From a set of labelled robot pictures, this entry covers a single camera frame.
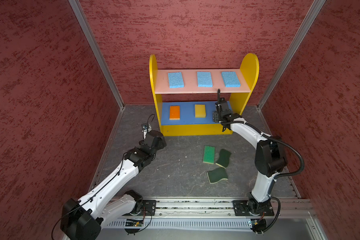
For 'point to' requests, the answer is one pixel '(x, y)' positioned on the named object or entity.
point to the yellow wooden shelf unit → (186, 98)
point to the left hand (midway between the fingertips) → (156, 141)
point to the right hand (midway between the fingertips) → (221, 116)
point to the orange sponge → (174, 112)
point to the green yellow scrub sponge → (209, 154)
